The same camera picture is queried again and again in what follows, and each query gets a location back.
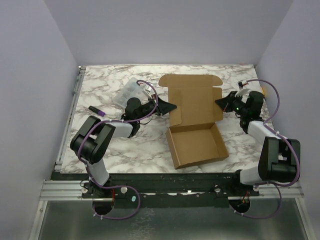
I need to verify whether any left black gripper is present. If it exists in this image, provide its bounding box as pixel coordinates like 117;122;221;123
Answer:
136;94;177;122

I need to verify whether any aluminium side rail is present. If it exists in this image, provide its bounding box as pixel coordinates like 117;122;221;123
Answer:
53;65;87;172

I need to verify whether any black metal base rail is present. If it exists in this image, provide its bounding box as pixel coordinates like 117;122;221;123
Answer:
51;171;261;210

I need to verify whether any clear plastic screw organizer box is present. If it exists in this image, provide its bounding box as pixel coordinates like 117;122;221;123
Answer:
112;77;148;109

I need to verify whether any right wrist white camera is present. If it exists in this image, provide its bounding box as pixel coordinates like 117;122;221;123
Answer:
235;80;249;98

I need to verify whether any brown cardboard box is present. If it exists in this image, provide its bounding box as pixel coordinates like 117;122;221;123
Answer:
158;74;229;169

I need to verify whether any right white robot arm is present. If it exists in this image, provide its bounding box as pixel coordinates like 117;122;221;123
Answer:
215;89;301;196

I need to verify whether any purple black highlighter marker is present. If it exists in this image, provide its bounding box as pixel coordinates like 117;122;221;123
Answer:
88;105;106;117

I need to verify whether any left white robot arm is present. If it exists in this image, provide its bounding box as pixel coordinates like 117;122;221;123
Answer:
70;95;177;198

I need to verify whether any aluminium front extrusion rail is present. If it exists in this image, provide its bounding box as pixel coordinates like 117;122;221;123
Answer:
40;179;304;201

